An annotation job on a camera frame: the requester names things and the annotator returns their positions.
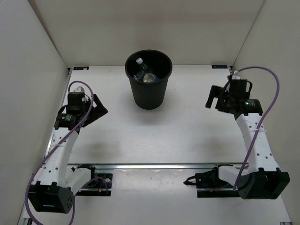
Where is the right blue table sticker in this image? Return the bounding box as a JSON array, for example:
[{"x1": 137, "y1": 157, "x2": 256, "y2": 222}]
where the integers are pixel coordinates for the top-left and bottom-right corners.
[{"x1": 211, "y1": 65, "x2": 228, "y2": 69}]

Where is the clear bottle blue label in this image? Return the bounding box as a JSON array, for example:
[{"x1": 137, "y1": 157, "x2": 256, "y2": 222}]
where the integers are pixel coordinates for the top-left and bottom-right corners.
[{"x1": 142, "y1": 73, "x2": 157, "y2": 83}]

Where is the black plastic waste bin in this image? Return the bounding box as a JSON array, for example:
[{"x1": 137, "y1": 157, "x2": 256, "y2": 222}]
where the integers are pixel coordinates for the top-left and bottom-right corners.
[{"x1": 125, "y1": 49, "x2": 173, "y2": 110}]

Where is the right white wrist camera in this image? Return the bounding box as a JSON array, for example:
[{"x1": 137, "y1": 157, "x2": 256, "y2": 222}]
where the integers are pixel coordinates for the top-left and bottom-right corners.
[{"x1": 227, "y1": 70, "x2": 241, "y2": 81}]

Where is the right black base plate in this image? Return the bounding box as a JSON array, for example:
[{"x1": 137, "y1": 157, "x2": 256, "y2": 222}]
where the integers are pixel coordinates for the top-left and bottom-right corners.
[{"x1": 183, "y1": 167, "x2": 239, "y2": 198}]

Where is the blue table sticker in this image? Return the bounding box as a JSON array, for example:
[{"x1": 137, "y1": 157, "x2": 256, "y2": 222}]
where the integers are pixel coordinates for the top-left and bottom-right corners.
[
  {"x1": 211, "y1": 65, "x2": 228, "y2": 69},
  {"x1": 73, "y1": 67, "x2": 90, "y2": 71}
]

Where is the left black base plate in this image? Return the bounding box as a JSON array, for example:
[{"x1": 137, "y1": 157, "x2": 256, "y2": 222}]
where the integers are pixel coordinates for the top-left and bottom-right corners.
[{"x1": 76, "y1": 170, "x2": 113, "y2": 197}]

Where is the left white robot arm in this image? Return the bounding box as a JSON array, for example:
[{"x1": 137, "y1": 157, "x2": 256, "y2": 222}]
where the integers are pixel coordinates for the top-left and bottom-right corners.
[{"x1": 27, "y1": 86, "x2": 108, "y2": 214}]

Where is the left blue table sticker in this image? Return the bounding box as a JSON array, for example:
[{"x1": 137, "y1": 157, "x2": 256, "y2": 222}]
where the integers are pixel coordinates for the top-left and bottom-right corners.
[{"x1": 73, "y1": 67, "x2": 90, "y2": 71}]

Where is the clear bottle green label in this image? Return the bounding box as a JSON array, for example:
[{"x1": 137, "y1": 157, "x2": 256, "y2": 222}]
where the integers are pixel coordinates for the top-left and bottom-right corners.
[{"x1": 133, "y1": 58, "x2": 153, "y2": 80}]

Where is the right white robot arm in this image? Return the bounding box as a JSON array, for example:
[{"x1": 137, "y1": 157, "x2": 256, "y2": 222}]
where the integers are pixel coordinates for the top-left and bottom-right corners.
[{"x1": 205, "y1": 79, "x2": 290, "y2": 199}]

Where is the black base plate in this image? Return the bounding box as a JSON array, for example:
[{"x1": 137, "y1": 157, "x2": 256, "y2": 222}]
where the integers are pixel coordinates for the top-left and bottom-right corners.
[
  {"x1": 76, "y1": 170, "x2": 113, "y2": 197},
  {"x1": 183, "y1": 167, "x2": 239, "y2": 198}
]

